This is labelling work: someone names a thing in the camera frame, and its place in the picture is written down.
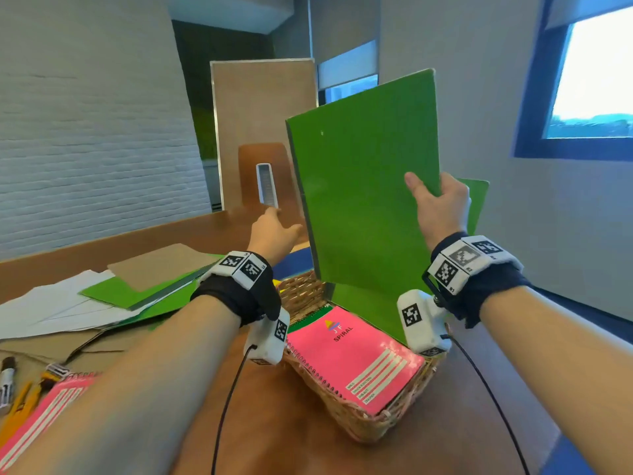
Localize person's right hand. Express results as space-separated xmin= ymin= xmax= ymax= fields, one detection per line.
xmin=404 ymin=171 xmax=472 ymax=253

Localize person's left hand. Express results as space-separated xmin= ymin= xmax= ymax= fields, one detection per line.
xmin=247 ymin=206 xmax=303 ymax=269

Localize brown kraft paper sheet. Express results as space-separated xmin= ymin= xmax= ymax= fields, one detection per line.
xmin=0 ymin=327 xmax=155 ymax=391
xmin=106 ymin=243 xmax=221 ymax=294

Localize pink spiral notebook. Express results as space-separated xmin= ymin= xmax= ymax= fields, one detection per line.
xmin=0 ymin=372 xmax=102 ymax=470
xmin=286 ymin=305 xmax=427 ymax=417

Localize woven wicker basket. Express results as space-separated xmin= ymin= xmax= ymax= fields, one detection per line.
xmin=276 ymin=269 xmax=448 ymax=445

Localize white paper sheet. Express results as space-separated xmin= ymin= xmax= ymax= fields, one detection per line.
xmin=0 ymin=269 xmax=117 ymax=322
xmin=0 ymin=296 xmax=144 ymax=341

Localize black white markers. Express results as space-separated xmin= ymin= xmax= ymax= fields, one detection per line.
xmin=41 ymin=362 xmax=71 ymax=383

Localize black white marker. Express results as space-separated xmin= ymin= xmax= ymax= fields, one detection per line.
xmin=0 ymin=356 xmax=17 ymax=411

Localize bunch of yellow pencils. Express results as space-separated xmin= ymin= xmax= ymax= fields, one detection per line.
xmin=0 ymin=373 xmax=56 ymax=447

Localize person's right forearm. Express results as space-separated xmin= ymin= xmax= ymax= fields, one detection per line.
xmin=479 ymin=285 xmax=633 ymax=475

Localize black left wrist marker band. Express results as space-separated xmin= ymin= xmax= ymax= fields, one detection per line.
xmin=190 ymin=250 xmax=282 ymax=328

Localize black wrist marker band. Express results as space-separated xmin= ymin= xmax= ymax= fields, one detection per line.
xmin=190 ymin=250 xmax=282 ymax=328
xmin=421 ymin=232 xmax=533 ymax=330

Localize black right wrist marker band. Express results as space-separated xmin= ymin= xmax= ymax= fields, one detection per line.
xmin=421 ymin=232 xmax=533 ymax=330

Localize brown wooden chair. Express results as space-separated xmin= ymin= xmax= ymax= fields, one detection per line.
xmin=237 ymin=141 xmax=306 ymax=221

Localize brown metal-framed board panel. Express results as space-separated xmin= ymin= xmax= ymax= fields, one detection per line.
xmin=209 ymin=57 xmax=318 ymax=213

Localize window with building view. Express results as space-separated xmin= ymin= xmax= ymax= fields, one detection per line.
xmin=317 ymin=73 xmax=380 ymax=106

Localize grey roller blind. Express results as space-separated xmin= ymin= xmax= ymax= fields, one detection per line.
xmin=316 ymin=39 xmax=380 ymax=92

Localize blue-framed window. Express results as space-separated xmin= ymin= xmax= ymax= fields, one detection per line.
xmin=512 ymin=0 xmax=633 ymax=162

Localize wooden table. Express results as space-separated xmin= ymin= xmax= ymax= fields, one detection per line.
xmin=0 ymin=205 xmax=564 ymax=475

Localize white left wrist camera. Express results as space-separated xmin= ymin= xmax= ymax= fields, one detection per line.
xmin=243 ymin=306 xmax=291 ymax=367

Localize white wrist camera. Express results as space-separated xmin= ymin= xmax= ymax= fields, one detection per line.
xmin=243 ymin=306 xmax=291 ymax=367
xmin=396 ymin=289 xmax=454 ymax=357

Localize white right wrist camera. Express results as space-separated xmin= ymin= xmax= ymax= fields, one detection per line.
xmin=396 ymin=289 xmax=454 ymax=357

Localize black left camera cable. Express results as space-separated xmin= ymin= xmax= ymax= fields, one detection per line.
xmin=211 ymin=343 xmax=259 ymax=475

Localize black camera cable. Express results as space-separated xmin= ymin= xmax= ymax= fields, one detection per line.
xmin=440 ymin=333 xmax=531 ymax=475
xmin=211 ymin=343 xmax=259 ymax=475

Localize black right camera cable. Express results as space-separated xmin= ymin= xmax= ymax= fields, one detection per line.
xmin=440 ymin=333 xmax=531 ymax=475

